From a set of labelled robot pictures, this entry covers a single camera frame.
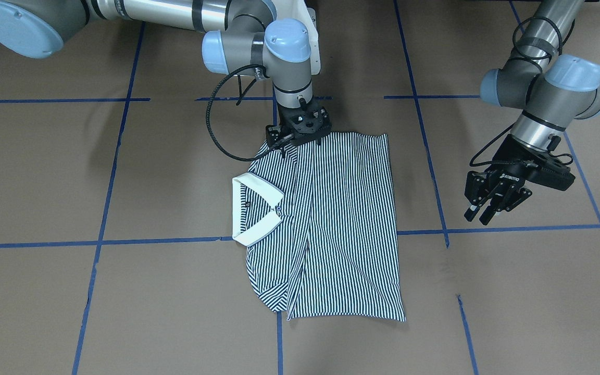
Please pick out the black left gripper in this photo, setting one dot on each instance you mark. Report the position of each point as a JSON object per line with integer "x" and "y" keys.
{"x": 505, "y": 175}

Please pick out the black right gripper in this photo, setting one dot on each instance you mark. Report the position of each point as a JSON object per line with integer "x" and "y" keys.
{"x": 275, "y": 135}

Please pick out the navy white striped polo shirt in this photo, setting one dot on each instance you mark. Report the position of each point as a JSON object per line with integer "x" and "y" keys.
{"x": 319, "y": 225}

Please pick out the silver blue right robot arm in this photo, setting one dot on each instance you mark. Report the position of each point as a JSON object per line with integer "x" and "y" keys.
{"x": 273, "y": 41}

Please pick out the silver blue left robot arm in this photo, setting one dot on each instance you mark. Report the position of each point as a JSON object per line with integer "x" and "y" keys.
{"x": 552, "y": 89}

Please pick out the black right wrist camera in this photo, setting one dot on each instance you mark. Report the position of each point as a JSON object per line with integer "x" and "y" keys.
{"x": 277, "y": 137}

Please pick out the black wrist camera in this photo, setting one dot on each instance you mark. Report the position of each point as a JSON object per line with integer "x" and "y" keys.
{"x": 277, "y": 137}
{"x": 547, "y": 170}

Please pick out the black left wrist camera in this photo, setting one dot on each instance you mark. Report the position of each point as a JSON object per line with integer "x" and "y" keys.
{"x": 547, "y": 170}

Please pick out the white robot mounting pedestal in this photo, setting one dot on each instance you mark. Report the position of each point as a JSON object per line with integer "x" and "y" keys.
{"x": 307, "y": 15}

